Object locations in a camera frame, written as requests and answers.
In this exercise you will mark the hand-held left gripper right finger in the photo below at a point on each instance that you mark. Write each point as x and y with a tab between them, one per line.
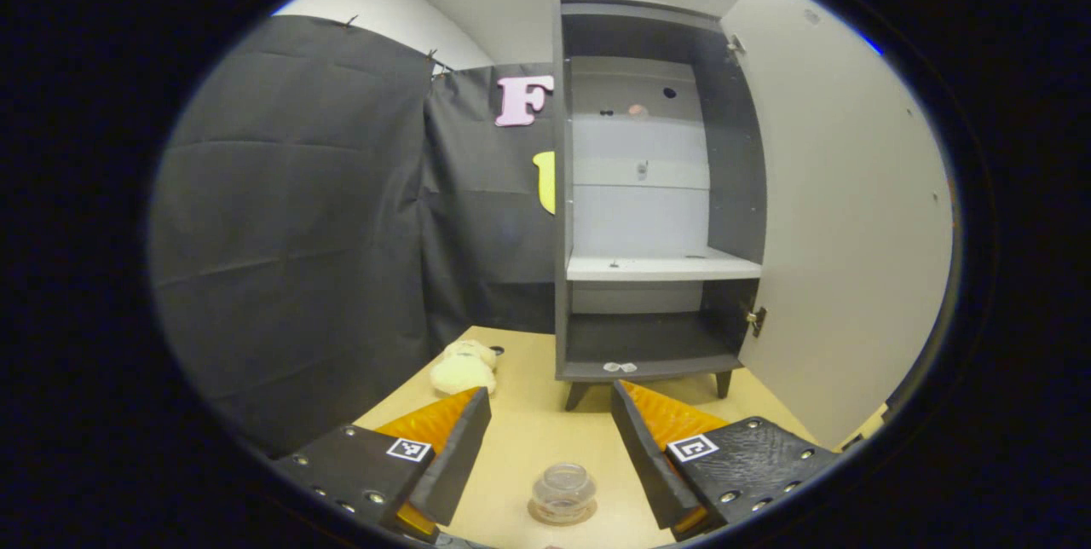
648	464

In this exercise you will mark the light grey cabinet door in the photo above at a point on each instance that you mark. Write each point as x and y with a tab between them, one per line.
852	234

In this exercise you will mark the black backdrop cloth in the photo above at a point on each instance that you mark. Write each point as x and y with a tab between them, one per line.
290	234

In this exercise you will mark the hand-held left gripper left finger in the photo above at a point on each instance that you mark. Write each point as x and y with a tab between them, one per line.
456	464

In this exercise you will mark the clear plastic bottle red label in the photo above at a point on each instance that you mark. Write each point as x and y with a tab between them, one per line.
562	485

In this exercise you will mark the metal cabinet door hinge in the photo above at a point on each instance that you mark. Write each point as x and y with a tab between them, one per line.
736	45
756	320

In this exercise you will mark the cream plush toy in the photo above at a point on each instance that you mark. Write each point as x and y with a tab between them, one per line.
463	374

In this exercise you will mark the white cabinet shelf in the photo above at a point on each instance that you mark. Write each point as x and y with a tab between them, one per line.
665	266

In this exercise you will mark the dark grey cabinet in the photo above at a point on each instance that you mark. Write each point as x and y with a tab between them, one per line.
724	191

